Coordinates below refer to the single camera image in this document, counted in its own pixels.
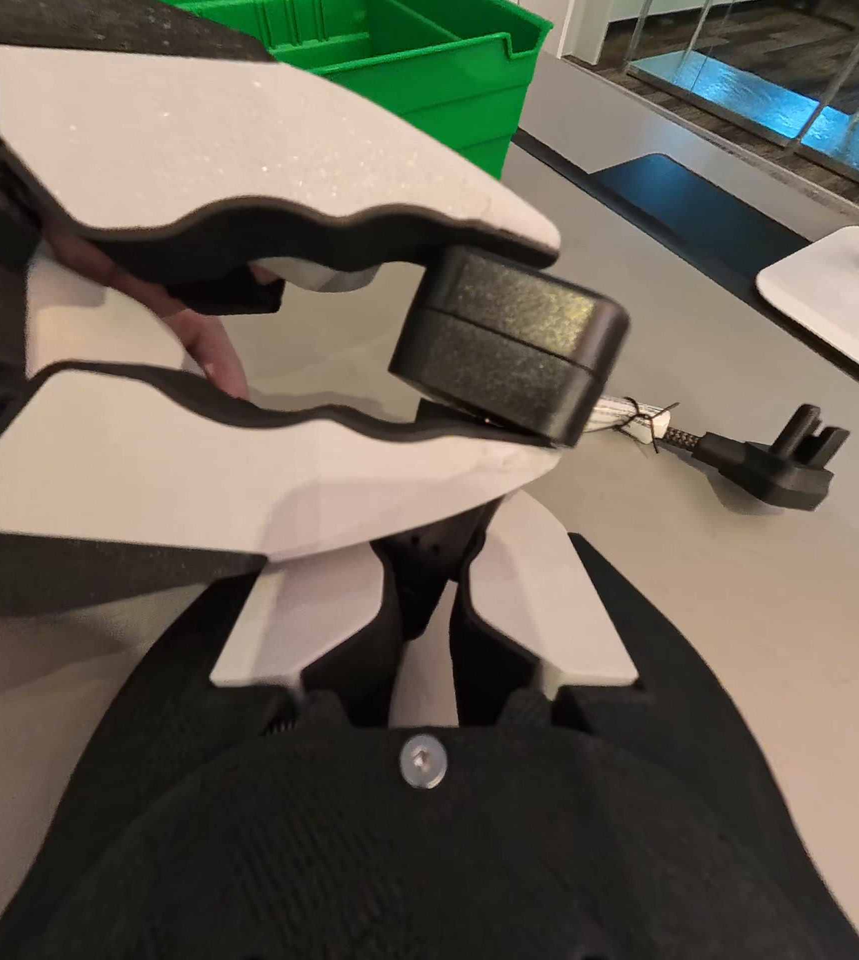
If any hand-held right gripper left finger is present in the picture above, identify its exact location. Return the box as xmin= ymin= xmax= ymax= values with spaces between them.
xmin=208 ymin=543 xmax=407 ymax=691

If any dark table cable flap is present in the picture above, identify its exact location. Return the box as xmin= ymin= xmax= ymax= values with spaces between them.
xmin=590 ymin=152 xmax=809 ymax=279

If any black ribbed power plug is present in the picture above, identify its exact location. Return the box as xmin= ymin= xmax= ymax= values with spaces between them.
xmin=371 ymin=498 xmax=513 ymax=642

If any green plastic bin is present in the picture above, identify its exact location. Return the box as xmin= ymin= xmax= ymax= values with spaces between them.
xmin=167 ymin=0 xmax=554 ymax=181

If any person's left hand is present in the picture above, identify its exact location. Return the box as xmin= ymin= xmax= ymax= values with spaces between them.
xmin=50 ymin=232 xmax=284 ymax=402

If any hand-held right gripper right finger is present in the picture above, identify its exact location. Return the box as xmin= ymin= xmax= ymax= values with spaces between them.
xmin=448 ymin=489 xmax=639 ymax=690

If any glass railing panel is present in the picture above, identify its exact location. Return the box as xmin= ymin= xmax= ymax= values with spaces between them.
xmin=560 ymin=0 xmax=859 ymax=226

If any black plug with tied cord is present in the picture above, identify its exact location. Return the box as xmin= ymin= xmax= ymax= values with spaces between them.
xmin=587 ymin=395 xmax=851 ymax=513

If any white document stand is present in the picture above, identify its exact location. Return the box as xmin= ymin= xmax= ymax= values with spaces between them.
xmin=755 ymin=225 xmax=859 ymax=391

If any black power strip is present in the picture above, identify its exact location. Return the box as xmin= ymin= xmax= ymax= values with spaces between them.
xmin=386 ymin=246 xmax=632 ymax=449

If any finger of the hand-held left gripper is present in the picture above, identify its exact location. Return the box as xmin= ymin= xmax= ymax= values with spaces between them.
xmin=0 ymin=360 xmax=562 ymax=560
xmin=0 ymin=43 xmax=562 ymax=294

